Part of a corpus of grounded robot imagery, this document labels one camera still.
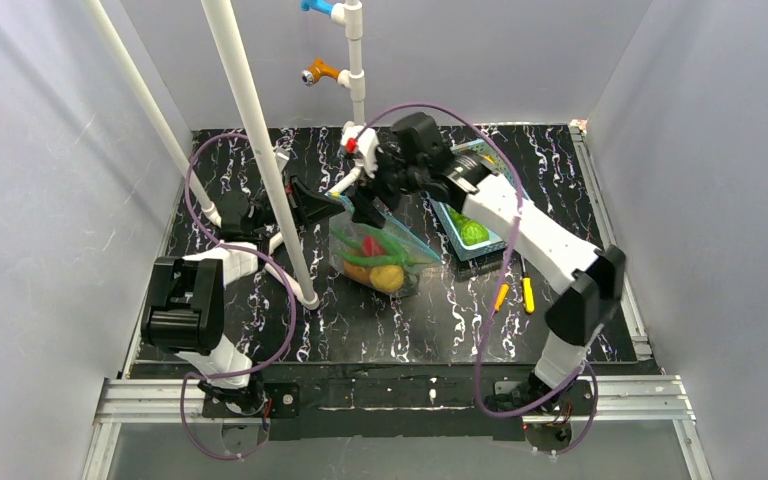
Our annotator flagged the long green cucumber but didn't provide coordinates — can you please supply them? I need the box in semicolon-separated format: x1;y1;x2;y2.
329;224;438;269

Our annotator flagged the red tomato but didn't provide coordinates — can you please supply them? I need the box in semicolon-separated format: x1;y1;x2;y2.
362;235;387;258

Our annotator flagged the clear zip top bag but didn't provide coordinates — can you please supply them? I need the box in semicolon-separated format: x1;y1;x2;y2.
328;193;443;298

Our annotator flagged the yellow lemon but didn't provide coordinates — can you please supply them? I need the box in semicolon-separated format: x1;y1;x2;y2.
369;265;406;294

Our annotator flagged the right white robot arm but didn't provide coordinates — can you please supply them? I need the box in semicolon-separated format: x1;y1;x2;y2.
340;112;626;388

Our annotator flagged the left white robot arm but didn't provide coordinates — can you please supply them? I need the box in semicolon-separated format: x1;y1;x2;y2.
140;192;304;392

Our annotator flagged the green grape bunch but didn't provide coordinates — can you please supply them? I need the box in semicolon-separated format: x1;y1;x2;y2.
448;208;469;228

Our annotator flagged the light green vegetable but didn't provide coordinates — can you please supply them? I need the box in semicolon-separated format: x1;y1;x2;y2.
458;220;489;246

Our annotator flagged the light blue plastic basket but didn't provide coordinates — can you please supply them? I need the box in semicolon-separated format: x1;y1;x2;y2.
429;140;514;262

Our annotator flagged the orange webcam on pipe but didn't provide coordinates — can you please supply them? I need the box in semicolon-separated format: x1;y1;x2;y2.
300;57;341;87

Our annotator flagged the blue clip on pipe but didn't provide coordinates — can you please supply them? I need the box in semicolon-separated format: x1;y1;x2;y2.
300;0;334;16

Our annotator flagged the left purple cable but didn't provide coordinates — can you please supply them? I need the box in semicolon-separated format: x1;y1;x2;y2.
179;132;298;462

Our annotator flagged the purple cable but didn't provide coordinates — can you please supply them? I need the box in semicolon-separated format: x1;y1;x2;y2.
354;101;600;458
179;132;298;462

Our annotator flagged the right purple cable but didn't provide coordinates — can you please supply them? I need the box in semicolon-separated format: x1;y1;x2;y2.
354;101;600;458

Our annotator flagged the white PVC pipe frame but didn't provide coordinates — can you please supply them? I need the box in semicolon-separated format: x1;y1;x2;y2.
77;0;369;310

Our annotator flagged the orange handled screwdriver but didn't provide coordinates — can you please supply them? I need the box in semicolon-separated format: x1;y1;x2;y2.
479;283;510;345

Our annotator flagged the yellow handled screwdriver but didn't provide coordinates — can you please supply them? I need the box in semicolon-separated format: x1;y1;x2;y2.
519;256;536;315

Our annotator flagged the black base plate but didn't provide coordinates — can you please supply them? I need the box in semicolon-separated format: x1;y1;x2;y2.
199;360;597;442

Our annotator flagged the aluminium rail frame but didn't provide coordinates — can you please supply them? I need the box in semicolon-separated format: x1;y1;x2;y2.
83;371;712;479

